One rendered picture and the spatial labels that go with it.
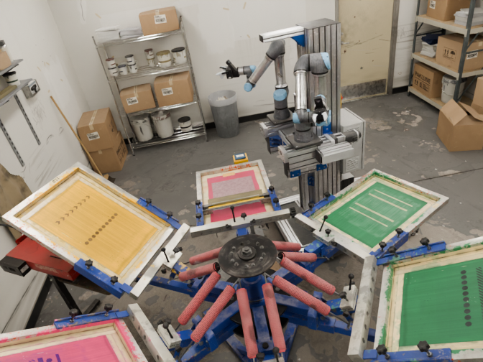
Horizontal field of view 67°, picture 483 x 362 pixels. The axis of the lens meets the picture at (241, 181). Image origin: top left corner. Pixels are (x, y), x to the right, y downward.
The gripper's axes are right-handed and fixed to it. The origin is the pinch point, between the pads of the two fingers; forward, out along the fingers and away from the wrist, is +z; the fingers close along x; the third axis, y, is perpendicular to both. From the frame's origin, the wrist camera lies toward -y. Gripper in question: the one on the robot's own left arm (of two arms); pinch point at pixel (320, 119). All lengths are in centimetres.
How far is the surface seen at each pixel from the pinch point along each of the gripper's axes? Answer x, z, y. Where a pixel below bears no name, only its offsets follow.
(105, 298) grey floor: 224, 8, 138
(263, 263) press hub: 33, 81, 31
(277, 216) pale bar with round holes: 38, 12, 60
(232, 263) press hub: 48, 81, 29
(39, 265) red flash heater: 181, 67, 32
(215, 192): 93, -27, 60
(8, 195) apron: 277, -18, 26
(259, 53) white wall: 99, -382, 49
